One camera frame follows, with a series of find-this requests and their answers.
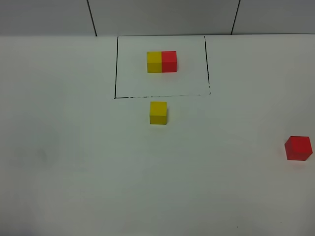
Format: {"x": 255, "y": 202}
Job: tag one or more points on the template yellow cube block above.
{"x": 154, "y": 62}

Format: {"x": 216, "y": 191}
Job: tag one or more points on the template red cube block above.
{"x": 169, "y": 61}

